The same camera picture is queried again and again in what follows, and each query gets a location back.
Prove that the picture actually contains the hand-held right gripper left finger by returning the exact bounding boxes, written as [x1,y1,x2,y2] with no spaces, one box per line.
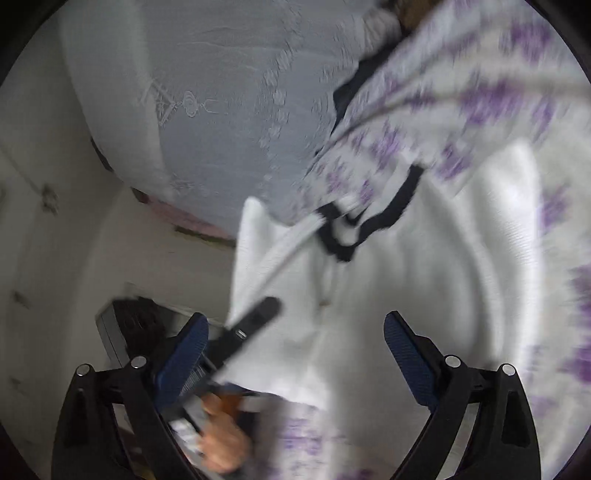
[51,311,211,480]

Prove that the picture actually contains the person's left hand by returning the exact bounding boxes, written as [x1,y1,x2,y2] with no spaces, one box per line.
[198,393,253,474]

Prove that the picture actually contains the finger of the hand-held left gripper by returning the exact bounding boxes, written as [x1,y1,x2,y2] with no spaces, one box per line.
[209,295,282,370]

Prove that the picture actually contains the brown woven mat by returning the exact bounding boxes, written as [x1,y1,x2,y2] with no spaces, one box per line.
[396,0,446,31]

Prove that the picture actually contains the white lace cover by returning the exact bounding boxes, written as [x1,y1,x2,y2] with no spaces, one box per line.
[60,0,402,232]

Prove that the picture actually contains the dark cloth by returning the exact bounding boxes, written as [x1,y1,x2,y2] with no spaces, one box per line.
[331,51,395,137]

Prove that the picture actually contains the white knit sweater black collar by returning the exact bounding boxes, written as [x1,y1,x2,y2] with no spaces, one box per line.
[228,138,548,480]

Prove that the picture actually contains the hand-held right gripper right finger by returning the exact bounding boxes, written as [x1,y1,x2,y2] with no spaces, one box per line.
[383,310,541,480]

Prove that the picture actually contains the purple floral bedsheet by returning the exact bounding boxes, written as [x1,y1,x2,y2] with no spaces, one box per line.
[263,0,591,480]

